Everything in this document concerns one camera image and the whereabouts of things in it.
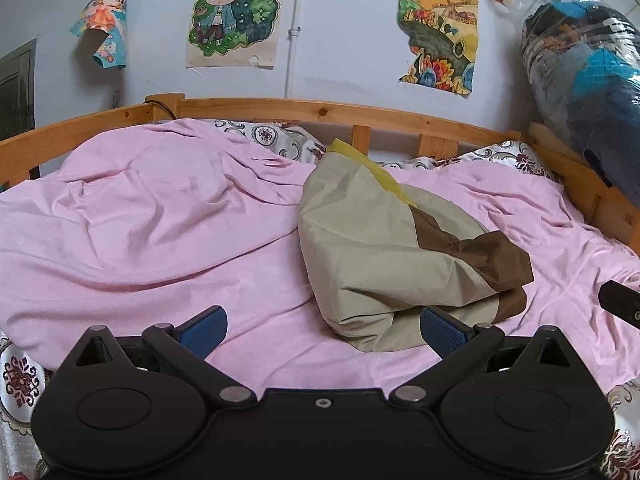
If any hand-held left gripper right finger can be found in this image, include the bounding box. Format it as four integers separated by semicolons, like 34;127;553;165
389;305;586;407

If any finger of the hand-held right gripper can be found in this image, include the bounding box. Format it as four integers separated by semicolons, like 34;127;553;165
598;280;640;332

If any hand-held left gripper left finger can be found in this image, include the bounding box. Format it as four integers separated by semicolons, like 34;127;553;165
64;305;257;407

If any beige brown olive jacket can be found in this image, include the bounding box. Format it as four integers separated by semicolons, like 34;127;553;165
298;138;535;353

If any clear plastic bag of clothes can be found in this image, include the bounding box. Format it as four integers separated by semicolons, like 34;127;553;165
520;0;640;191

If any pink blanket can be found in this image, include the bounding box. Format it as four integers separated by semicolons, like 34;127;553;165
0;117;640;396

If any floral patterned bedspread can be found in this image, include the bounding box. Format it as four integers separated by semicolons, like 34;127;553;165
0;119;640;480

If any dark door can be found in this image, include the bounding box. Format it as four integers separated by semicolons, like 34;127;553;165
0;37;38;133

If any black cable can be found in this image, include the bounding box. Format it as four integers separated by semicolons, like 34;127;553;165
145;99;180;120

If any wooden bed frame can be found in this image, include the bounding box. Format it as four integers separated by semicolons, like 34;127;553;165
0;93;640;256

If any colourful landscape wall poster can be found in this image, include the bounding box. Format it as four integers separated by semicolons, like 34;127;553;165
398;0;480;96

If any white wall pipe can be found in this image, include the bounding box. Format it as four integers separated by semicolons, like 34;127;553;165
285;0;306;98

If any blond cartoon figure wall poster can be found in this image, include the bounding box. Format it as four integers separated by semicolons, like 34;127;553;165
186;0;289;69

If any orange-haired girl wall poster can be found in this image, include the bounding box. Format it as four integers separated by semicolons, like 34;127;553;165
70;0;129;70

